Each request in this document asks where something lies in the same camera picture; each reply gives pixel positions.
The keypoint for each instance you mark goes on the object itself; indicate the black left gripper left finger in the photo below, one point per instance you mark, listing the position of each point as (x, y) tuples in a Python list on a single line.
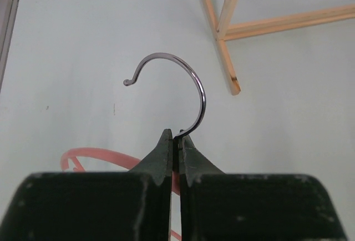
[(133, 205)]

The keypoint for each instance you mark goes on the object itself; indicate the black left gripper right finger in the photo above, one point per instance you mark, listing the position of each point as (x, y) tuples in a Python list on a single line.
[(220, 206)]

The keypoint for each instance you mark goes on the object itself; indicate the pink plastic hanger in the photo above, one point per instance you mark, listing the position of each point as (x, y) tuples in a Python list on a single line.
[(103, 160)]

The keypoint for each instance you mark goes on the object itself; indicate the wooden clothes rack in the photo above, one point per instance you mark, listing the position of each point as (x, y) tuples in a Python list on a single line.
[(223, 31)]

